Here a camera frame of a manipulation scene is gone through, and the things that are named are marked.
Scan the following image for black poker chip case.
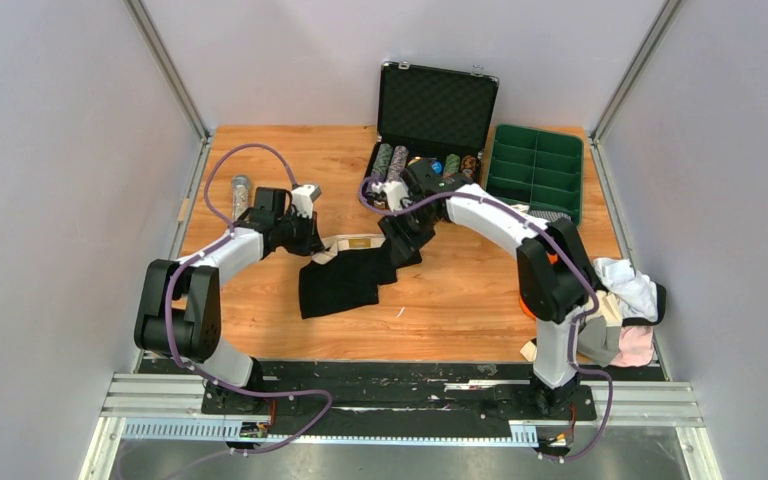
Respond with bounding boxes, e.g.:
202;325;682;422
361;61;499;207

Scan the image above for grey striped underwear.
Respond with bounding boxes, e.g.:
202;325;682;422
529;210;572;222

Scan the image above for pink garment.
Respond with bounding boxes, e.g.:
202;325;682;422
610;326;655;368

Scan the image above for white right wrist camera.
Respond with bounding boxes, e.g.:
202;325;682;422
381;180;411;212

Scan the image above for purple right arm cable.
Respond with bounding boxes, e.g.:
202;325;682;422
358;175;615;463

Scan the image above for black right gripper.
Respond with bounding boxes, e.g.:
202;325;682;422
378;203;440;266

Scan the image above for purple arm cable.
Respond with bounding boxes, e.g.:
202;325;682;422
163;143;334;458
358;175;615;463

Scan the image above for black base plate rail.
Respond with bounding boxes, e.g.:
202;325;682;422
200;360;667;439

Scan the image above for black garment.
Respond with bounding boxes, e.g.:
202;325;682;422
622;283;667;327

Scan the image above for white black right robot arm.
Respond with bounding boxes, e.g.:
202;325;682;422
363;160;598;418

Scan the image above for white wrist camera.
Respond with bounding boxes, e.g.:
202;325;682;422
381;180;411;212
290;184;321;219

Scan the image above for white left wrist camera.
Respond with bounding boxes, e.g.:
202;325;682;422
290;184;321;219

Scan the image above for aluminium frame rail front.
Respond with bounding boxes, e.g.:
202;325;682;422
80;374;721;479

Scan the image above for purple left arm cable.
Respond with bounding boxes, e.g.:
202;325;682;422
163;143;334;458

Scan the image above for black underwear cream waistband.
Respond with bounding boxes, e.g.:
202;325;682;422
298;234;422;319

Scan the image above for white rolled cloth in tray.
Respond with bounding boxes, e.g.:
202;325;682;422
510;204;530;214

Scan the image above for clear tube of chips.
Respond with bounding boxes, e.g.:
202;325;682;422
231;174;251;222

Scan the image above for green divided tray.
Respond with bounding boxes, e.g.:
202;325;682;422
484;124;584;225

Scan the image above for orange garment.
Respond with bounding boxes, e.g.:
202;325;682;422
519;253;559;320

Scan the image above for grey garment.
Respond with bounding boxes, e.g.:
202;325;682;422
577;291;623;367

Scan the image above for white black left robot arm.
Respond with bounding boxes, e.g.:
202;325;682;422
134;184;324;413

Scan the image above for cream white garment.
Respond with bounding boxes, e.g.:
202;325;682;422
520;338;537;363

